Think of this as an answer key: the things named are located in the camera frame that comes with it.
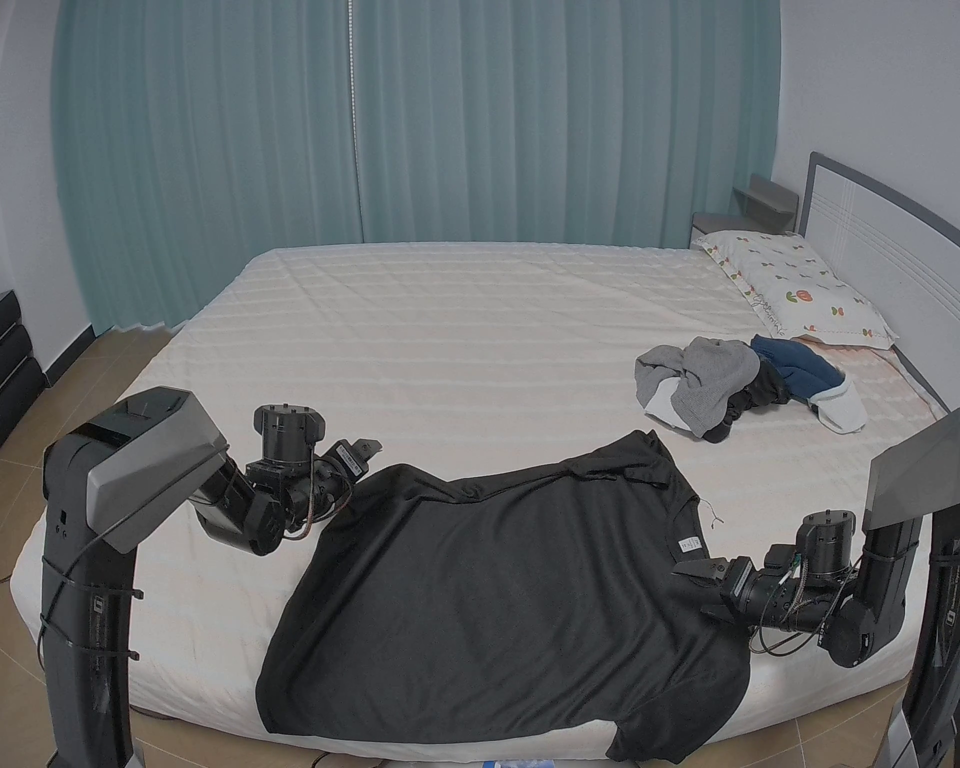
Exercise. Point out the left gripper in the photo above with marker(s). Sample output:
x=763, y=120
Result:
x=351, y=461

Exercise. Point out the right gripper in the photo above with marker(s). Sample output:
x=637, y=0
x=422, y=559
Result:
x=754, y=600

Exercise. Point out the black T-shirt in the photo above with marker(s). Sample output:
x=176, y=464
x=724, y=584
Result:
x=510, y=600

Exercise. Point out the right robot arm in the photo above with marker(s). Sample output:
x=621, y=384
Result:
x=892, y=570

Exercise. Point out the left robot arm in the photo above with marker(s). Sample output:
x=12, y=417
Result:
x=150, y=450

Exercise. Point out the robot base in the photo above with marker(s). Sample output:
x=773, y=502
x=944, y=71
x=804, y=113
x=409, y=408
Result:
x=517, y=763

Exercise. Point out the bed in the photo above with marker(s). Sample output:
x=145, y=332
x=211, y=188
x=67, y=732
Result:
x=450, y=337

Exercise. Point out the pile of clothes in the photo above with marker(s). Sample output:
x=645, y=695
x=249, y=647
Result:
x=712, y=382

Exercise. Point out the white printed pillow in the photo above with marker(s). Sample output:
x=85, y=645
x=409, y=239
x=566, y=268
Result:
x=795, y=285

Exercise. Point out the blue-green curtain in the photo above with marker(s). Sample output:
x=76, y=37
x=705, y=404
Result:
x=562, y=120
x=202, y=165

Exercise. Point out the black chest of drawers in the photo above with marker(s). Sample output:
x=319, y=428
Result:
x=19, y=360

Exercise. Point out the grey bedside table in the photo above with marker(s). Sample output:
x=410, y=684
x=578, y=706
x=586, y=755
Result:
x=757, y=202

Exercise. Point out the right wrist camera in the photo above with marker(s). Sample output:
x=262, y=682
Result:
x=780, y=561

